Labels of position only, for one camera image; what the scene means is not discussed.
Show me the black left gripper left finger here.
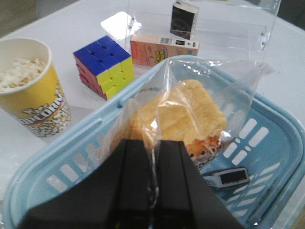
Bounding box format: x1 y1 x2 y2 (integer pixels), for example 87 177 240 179
18 140 151 229

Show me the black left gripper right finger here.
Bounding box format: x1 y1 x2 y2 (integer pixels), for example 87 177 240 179
153 140 244 229

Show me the bread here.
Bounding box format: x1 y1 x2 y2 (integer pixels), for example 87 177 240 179
99 57 272 209

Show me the light blue plastic basket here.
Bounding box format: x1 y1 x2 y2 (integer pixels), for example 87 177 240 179
3 56 305 229

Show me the yellow popcorn paper cup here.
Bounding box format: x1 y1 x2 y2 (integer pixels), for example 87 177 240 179
0 38 71 137

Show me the rubiks cube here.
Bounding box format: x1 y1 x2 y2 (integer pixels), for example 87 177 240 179
73 35 134 100

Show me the orange snack box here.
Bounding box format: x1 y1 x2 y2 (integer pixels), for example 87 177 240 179
130 34 200 66

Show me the clear acrylic right shelf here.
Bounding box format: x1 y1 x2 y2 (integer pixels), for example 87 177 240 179
101 0 281 62

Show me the black small box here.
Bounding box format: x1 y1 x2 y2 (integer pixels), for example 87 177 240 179
170 0 199 40

